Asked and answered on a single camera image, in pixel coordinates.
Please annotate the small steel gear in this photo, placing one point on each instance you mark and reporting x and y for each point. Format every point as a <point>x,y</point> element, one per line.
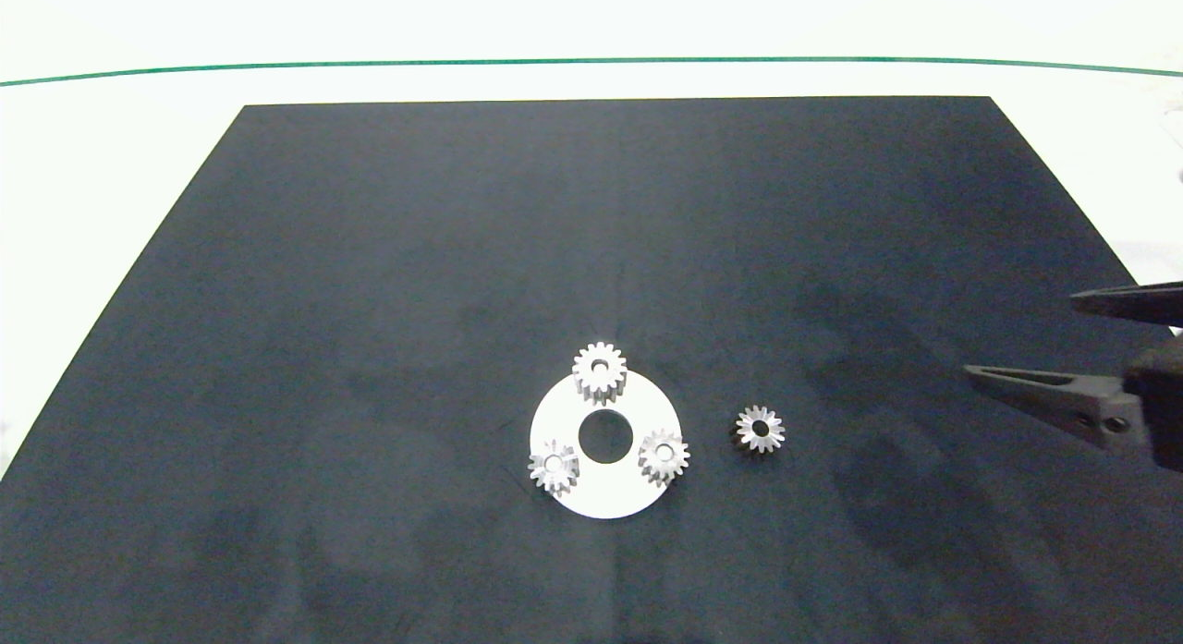
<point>677,461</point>
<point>774,435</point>
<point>541,469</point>

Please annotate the larger steel gear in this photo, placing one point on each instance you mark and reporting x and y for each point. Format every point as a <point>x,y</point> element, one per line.
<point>615,366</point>

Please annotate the round white plate with pins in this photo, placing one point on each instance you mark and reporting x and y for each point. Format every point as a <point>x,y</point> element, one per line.
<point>605,492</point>

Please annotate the dark rectangular mat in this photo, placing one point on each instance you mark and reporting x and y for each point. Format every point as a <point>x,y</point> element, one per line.
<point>370,302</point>

